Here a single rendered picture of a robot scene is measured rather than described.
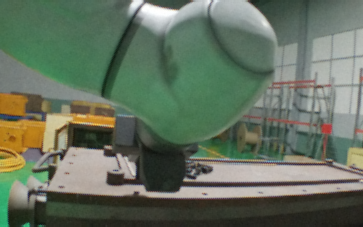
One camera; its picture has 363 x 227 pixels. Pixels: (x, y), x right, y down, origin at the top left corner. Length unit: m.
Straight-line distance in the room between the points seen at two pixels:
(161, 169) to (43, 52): 0.21
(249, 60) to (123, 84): 0.10
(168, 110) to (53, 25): 0.12
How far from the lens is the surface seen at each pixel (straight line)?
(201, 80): 0.19
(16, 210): 0.67
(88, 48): 0.22
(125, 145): 0.39
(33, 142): 7.29
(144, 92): 0.21
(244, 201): 0.63
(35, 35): 0.23
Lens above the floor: 1.55
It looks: 1 degrees down
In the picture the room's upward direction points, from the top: 7 degrees clockwise
